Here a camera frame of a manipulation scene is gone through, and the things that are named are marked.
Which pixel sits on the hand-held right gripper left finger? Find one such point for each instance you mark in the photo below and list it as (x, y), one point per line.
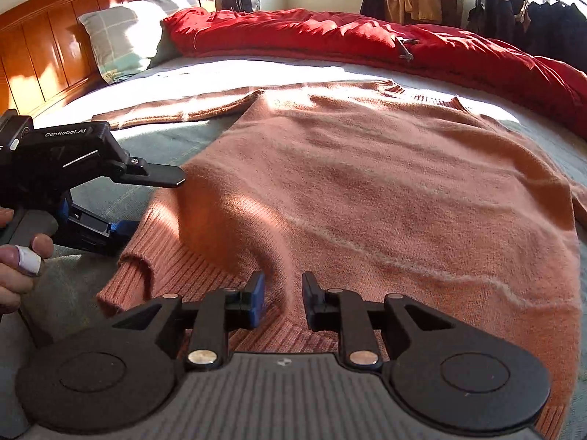
(257, 300)

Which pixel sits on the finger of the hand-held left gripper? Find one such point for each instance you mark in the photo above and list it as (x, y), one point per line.
(160, 175)
(124, 230)

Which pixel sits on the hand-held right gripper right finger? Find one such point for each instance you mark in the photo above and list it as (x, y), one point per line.
(311, 305)

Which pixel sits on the orange knit sweater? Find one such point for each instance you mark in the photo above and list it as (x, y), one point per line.
(367, 183)

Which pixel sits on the person's left hand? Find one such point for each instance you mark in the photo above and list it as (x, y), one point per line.
(11, 279)

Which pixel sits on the bed with plaid sheet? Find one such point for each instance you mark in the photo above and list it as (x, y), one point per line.
(151, 142)

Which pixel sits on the wooden headboard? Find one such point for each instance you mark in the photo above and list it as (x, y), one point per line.
(41, 46)

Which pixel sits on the plaid pillow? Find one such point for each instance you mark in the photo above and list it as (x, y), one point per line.
(124, 32)

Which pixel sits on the red quilt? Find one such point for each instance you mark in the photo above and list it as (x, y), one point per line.
(321, 36)

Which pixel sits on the metal quilt clip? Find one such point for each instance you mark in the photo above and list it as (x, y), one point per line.
(406, 50)

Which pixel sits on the orange yellow garment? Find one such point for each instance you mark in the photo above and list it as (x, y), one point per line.
(412, 2)

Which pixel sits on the dark wooden chair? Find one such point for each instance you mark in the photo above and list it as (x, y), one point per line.
(451, 9)

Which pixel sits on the black jacket with round patch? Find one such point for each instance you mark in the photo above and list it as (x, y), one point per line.
(497, 4)

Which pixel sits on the hanging black coats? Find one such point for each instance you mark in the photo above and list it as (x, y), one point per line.
(555, 32)

